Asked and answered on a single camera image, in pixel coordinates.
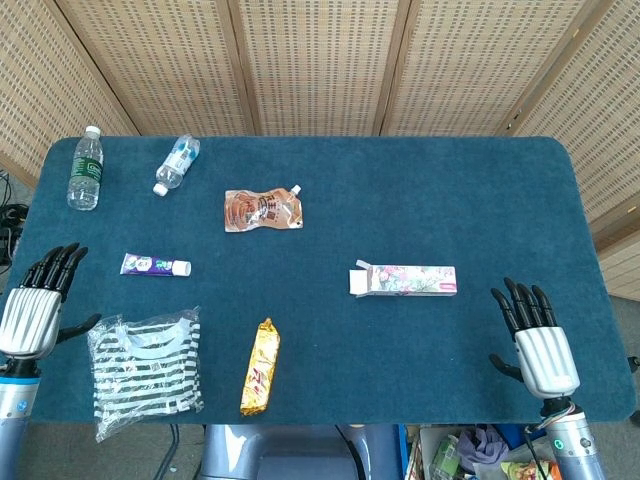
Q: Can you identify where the green label water bottle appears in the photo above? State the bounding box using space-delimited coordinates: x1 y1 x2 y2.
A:
66 125 105 212

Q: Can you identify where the floral toothpaste carton box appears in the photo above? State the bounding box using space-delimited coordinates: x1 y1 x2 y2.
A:
348 259 458 299

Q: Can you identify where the blue label water bottle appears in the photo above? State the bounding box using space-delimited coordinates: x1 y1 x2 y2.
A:
152 133 201 197

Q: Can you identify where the striped shirt in plastic bag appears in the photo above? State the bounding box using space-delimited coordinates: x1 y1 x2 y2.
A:
87 305 205 444

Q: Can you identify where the purple white tube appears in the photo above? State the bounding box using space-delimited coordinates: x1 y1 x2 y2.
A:
119 252 193 277

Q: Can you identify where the blue table mat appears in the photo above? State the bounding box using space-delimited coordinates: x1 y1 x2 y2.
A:
8 135 636 427

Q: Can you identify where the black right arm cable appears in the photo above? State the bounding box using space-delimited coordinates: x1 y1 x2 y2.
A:
523 425 551 480

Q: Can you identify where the orange spout drink pouch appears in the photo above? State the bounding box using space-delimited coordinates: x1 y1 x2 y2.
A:
223 184 305 234

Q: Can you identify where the black cable under table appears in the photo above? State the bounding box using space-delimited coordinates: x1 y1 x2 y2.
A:
155 423 182 480

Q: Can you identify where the wicker folding screen panel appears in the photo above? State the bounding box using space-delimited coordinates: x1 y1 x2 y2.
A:
0 0 140 177
377 0 619 137
52 0 259 137
507 0 640 302
227 0 414 137

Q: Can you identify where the gold foil biscuit pack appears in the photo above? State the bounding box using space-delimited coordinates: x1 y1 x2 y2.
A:
239 317 282 417

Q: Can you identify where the grey robot torso base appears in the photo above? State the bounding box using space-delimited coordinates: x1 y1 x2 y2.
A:
199 423 402 480

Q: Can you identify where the purple crumpled cloth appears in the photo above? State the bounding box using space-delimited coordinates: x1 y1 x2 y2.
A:
457 424 510 474

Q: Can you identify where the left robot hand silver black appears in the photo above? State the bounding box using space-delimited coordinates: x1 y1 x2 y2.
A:
0 242 102 360

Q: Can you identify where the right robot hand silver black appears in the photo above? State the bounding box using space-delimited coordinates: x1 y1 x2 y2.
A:
488 277 582 400

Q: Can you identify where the black floor cable bundle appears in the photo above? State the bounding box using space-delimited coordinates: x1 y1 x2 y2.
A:
0 169 27 275

